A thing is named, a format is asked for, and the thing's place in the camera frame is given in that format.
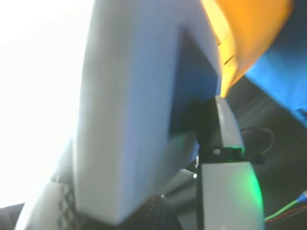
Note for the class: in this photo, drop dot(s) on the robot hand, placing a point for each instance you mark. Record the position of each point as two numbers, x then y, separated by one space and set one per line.
225 196

